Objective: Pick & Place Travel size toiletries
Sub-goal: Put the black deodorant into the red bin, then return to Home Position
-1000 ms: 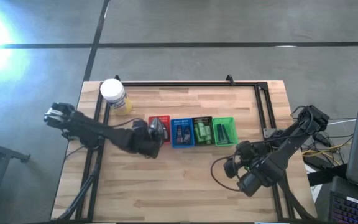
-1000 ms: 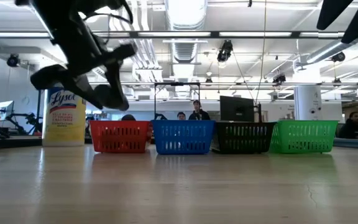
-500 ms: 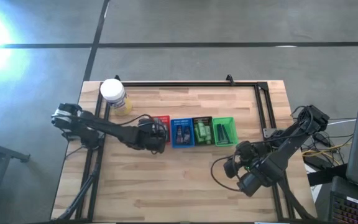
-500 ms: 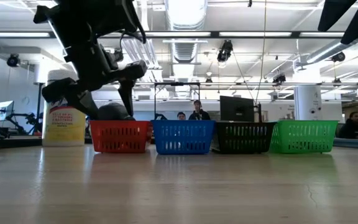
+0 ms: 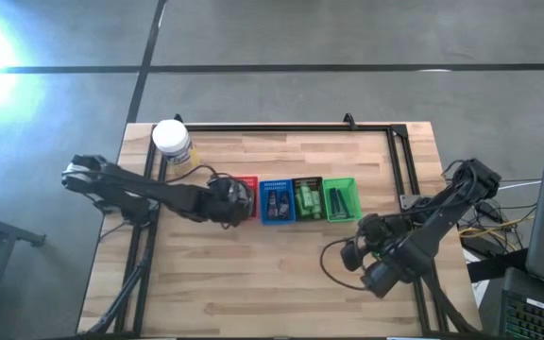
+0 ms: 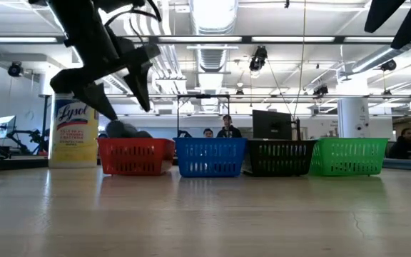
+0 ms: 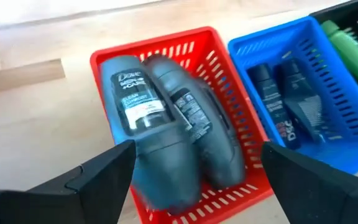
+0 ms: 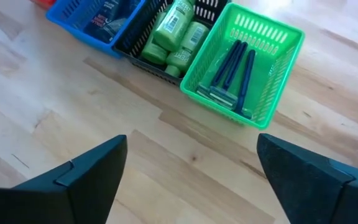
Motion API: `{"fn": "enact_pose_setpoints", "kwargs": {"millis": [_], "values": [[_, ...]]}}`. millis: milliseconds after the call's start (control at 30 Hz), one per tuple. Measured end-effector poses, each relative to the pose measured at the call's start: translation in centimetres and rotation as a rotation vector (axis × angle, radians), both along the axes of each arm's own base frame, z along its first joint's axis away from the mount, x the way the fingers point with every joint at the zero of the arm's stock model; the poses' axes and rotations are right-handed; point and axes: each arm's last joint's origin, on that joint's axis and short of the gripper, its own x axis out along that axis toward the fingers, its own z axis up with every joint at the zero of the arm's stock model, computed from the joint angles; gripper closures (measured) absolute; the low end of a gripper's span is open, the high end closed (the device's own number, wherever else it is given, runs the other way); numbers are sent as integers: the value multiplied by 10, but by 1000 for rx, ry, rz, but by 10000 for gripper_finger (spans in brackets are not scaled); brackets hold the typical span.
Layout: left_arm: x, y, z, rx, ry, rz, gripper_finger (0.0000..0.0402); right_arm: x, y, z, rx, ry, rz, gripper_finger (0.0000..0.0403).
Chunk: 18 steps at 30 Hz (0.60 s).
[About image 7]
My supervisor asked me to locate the green travel bottle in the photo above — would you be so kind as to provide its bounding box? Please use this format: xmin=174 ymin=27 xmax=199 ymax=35
xmin=321 ymin=20 xmax=358 ymax=94

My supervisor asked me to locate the green battery tray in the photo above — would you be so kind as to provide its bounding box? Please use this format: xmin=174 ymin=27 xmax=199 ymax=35
xmin=309 ymin=0 xmax=358 ymax=60

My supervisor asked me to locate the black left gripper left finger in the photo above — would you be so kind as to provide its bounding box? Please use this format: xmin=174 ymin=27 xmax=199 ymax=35
xmin=0 ymin=139 xmax=137 ymax=224

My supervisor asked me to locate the red plastic basket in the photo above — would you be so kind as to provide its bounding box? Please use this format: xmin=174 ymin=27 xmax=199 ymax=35
xmin=89 ymin=26 xmax=275 ymax=224

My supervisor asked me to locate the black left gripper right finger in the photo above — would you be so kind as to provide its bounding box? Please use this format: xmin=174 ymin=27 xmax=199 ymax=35
xmin=260 ymin=141 xmax=358 ymax=224

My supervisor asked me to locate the black toiletry tube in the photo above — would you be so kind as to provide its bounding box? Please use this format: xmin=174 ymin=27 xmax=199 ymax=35
xmin=247 ymin=63 xmax=303 ymax=150
xmin=275 ymin=57 xmax=343 ymax=144

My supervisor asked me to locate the blue plastic basket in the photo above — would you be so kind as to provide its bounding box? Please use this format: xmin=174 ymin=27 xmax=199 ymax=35
xmin=227 ymin=16 xmax=358 ymax=175

